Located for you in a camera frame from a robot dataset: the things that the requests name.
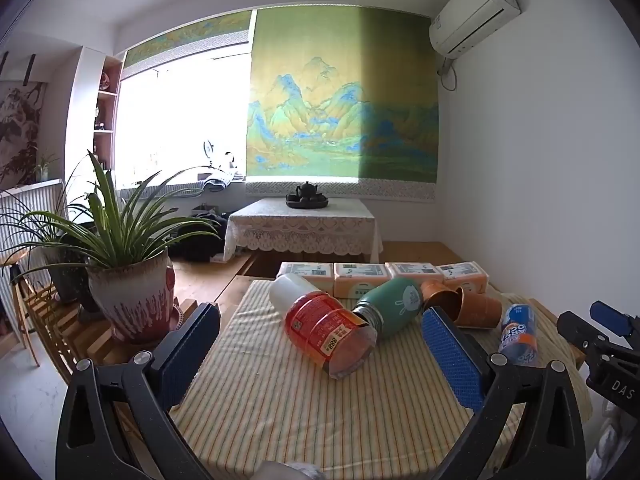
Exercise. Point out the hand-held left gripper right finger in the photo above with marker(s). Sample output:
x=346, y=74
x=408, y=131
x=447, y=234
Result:
x=452, y=360

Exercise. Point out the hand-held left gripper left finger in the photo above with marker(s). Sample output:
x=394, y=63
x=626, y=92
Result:
x=186, y=355

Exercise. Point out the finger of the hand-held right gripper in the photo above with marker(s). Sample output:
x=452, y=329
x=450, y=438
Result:
x=575, y=329
x=611, y=318

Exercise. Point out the brown ribbed cup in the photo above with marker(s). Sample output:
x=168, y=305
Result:
x=441, y=303

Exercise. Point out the orange ribbed cup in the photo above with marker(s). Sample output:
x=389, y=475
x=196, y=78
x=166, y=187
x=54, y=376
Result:
x=481, y=311

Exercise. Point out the blue orange drink bottle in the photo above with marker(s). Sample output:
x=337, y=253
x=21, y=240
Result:
x=519, y=335

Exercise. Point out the teal thermos bottle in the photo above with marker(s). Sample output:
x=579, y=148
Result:
x=395, y=305

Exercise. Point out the spider plant in pink pot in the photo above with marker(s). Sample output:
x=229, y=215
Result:
x=130, y=295

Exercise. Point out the orange tissue pack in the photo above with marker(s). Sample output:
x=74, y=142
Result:
x=360, y=280
x=307, y=276
x=412, y=271
x=467, y=275

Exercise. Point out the wooden plant stand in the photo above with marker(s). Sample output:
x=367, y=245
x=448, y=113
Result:
x=75, y=330

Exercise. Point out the dark bag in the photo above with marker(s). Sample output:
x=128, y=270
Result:
x=197, y=240

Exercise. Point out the striped yellow tablecloth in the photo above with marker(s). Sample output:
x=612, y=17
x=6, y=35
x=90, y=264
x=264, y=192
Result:
x=300, y=410

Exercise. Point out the orange plastic jar white lid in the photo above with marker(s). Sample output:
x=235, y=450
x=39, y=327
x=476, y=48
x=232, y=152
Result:
x=325, y=327

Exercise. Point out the plant in dark pot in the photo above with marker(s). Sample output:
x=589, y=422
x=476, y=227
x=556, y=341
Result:
x=67, y=275

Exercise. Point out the white fuzzy cloth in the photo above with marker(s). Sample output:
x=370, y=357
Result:
x=292, y=472

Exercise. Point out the low table with lace cloth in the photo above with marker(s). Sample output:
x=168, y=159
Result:
x=300, y=232

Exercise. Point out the wooden stool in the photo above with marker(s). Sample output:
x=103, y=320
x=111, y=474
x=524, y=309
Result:
x=20, y=305

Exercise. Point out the pile of clothes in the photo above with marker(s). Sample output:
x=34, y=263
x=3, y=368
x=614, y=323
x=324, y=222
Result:
x=220, y=179

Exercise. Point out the dark tea tray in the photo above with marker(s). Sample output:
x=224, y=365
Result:
x=307, y=203

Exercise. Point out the black teapot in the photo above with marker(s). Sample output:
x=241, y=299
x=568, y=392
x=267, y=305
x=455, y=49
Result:
x=307, y=191

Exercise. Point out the dark potted plant behind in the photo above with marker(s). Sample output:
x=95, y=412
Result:
x=25, y=205

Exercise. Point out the small green potted plant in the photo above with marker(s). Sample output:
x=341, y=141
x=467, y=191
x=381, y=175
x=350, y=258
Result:
x=45, y=166

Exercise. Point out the green landscape roller blind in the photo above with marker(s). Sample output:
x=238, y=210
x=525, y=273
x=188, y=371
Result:
x=345, y=105

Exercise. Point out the rolled-up landscape blind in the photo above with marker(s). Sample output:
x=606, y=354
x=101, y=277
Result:
x=190, y=40

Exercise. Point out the white air conditioner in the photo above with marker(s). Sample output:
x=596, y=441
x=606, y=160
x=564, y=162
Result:
x=472, y=10

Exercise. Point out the white wall shelf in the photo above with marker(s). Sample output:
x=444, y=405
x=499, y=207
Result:
x=92, y=110

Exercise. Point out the ink painting wall scroll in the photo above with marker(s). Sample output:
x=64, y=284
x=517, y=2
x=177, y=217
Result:
x=20, y=125

